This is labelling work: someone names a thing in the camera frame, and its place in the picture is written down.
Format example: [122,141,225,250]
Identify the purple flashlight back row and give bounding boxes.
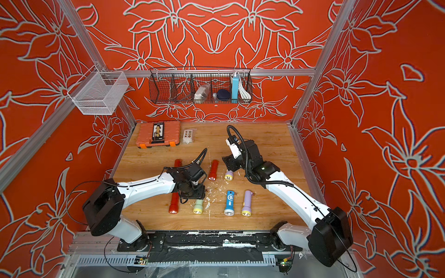
[224,170,234,181]

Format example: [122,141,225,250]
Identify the purple flashlight row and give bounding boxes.
[224,170,234,181]
[242,190,253,217]

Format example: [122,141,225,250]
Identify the green flashlight front row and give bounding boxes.
[193,199,203,214]

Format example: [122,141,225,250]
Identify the red flashlight back row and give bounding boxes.
[173,159,183,173]
[208,159,219,181]

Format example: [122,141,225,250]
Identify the red flashlight row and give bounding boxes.
[173,159,183,173]
[169,192,180,214]
[208,159,219,181]

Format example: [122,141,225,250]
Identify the red flashlight front row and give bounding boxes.
[169,192,180,214]

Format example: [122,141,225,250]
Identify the blue flashlight front row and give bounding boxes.
[224,190,235,216]

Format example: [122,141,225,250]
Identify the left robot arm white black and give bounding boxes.
[82,148,207,251]

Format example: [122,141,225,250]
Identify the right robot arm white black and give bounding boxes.
[222,125,353,267]

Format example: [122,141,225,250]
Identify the purple flashlight front row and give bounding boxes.
[242,190,253,217]

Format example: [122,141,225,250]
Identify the white button box in bag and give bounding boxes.
[183,129,195,144]

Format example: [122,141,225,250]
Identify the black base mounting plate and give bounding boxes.
[117,231,302,265]

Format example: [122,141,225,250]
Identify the black card on case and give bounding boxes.
[151,122,165,144]

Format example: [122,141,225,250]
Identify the orange tool case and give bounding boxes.
[136,120,181,149]

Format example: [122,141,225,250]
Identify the dark blue round item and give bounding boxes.
[216,89,231,101]

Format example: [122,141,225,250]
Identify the white bagged item in basket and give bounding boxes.
[194,84,211,104]

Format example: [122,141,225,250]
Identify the light blue box in basket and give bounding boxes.
[231,72,239,103]

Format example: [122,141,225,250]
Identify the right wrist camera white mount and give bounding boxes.
[226,135,242,159]

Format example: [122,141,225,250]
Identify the white cable in basket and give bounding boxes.
[238,80,251,102]

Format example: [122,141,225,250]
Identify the black wire wall basket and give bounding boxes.
[148,67,253,104]

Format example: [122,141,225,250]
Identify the clear plastic wall bin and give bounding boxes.
[68,71,129,116]

